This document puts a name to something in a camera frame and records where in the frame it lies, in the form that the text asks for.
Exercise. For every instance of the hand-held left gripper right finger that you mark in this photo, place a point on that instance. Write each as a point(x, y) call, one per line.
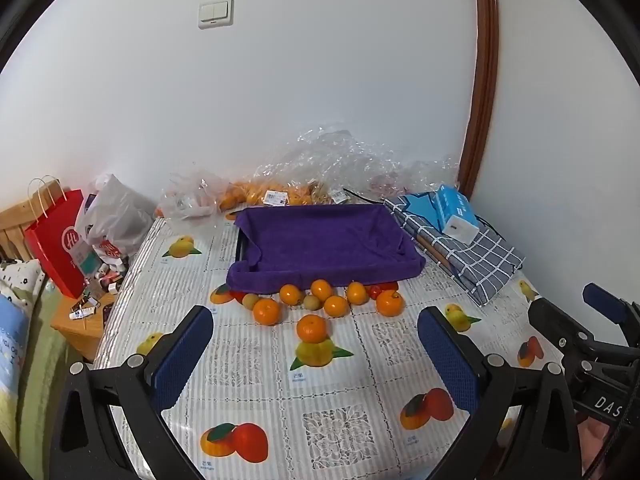
point(445, 360)

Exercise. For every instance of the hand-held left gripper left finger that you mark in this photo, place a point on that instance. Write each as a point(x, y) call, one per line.
point(182, 355)

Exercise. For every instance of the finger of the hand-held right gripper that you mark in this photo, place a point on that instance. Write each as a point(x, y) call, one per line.
point(555, 322)
point(602, 302)

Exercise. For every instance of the large orange with green stem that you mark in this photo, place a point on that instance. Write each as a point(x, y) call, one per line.
point(389, 302)

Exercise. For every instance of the small red fruit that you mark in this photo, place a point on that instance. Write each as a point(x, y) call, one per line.
point(375, 291)

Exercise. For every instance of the orange with pointed top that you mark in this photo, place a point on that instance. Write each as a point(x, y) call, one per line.
point(357, 293)

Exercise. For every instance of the purple towel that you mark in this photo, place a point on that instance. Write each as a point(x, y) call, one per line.
point(325, 240)

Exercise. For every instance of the person's right hand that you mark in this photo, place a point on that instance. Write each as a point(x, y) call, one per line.
point(595, 440)

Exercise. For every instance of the fruit-printed tablecloth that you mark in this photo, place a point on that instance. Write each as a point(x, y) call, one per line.
point(240, 360)

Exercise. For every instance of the small brown-green fruit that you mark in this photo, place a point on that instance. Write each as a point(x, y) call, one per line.
point(250, 301)
point(312, 302)

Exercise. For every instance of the grey checked cloth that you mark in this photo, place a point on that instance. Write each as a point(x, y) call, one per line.
point(480, 265)

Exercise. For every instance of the wooden nightstand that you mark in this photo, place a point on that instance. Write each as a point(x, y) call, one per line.
point(82, 332)

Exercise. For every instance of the pile of small bottles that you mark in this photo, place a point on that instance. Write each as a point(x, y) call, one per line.
point(102, 282)

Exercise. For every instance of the wooden stick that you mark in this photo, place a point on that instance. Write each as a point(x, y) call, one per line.
point(431, 251)

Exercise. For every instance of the green blanket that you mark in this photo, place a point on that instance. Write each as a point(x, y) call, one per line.
point(45, 365)

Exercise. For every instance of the blue tissue pack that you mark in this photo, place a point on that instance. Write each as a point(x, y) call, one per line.
point(452, 205)

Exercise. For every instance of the white plastic bag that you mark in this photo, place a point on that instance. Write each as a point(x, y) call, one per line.
point(120, 210)

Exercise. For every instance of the small clear plastic bag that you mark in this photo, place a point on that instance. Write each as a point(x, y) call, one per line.
point(192, 192)

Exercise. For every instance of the red paper bag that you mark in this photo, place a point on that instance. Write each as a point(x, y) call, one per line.
point(52, 250)

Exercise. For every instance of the blue printed bedding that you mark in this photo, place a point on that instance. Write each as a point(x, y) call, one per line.
point(10, 340)

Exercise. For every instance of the pile of bagged oranges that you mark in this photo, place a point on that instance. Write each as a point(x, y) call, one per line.
point(260, 194)

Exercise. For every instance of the white dotted pillow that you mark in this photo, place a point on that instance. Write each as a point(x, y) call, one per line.
point(17, 275)

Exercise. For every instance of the bagged red fruit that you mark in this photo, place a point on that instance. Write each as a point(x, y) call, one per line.
point(385, 182)

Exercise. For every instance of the crumpled clear plastic bag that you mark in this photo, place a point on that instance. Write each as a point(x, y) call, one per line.
point(425, 172)

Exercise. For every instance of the bagged brown longans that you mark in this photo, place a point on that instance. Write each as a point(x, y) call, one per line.
point(322, 192)

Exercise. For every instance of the wooden headboard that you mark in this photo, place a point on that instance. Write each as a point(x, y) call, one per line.
point(12, 225)

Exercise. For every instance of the large clear plastic bag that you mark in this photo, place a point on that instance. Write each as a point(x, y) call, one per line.
point(325, 160)

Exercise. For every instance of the brown wooden door frame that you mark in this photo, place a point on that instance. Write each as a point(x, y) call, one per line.
point(486, 85)

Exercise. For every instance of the white light switch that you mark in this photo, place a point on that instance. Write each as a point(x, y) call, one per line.
point(216, 14)

